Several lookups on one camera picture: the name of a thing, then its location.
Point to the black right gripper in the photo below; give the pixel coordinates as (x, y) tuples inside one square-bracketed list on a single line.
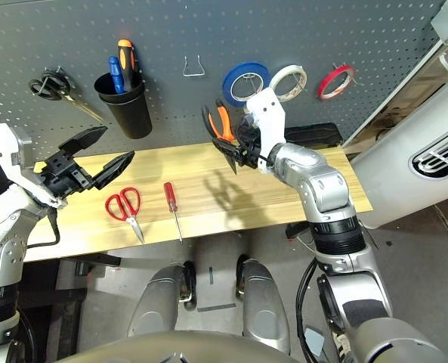
[(250, 147)]

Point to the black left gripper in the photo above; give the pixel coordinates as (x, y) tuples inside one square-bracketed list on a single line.
[(63, 174)]

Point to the orange black long-nose pliers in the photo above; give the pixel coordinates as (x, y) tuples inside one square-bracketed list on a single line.
[(221, 121)]

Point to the red tape roll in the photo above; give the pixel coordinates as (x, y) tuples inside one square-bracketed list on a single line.
[(327, 90)]

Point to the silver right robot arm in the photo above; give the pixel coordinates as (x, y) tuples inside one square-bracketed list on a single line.
[(329, 196)]

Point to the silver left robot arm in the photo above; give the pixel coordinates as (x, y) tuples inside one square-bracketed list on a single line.
[(4, 234)]

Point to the metal pegboard hook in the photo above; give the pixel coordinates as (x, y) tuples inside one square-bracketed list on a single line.
[(338, 68), (249, 81), (292, 81), (55, 71)]

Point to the grey metal pegboard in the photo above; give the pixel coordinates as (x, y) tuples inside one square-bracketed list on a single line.
[(208, 34)]

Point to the black plastic cup holder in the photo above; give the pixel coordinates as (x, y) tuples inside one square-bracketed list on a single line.
[(129, 113)]

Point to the blue tape roll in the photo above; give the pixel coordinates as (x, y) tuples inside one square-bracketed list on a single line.
[(229, 89)]

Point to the black ribbed tool case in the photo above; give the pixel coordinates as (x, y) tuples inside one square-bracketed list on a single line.
[(314, 134)]

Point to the white tape roll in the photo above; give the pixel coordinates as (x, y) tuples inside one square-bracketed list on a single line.
[(301, 85)]

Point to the silver left robot leg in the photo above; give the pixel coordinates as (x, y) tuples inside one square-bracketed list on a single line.
[(155, 302)]

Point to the silver robot leg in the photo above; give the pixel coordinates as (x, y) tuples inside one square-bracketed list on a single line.
[(155, 302), (263, 302)]

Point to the white air conditioner tower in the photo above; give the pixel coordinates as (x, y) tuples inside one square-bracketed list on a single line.
[(397, 170)]

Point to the silver right robot leg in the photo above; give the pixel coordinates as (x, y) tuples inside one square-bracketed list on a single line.
[(263, 302)]

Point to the dark grey robot torso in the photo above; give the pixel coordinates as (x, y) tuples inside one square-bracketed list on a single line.
[(170, 348)]

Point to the grey square pad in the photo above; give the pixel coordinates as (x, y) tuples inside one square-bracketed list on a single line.
[(314, 340)]

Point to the white sneaker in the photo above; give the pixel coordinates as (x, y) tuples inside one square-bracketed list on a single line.
[(340, 348)]

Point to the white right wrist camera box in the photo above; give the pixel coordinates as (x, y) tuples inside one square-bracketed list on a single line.
[(270, 117)]

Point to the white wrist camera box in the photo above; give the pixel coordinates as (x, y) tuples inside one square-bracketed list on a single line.
[(270, 117), (6, 147)]

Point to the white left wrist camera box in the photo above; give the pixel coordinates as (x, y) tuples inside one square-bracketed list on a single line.
[(6, 147)]

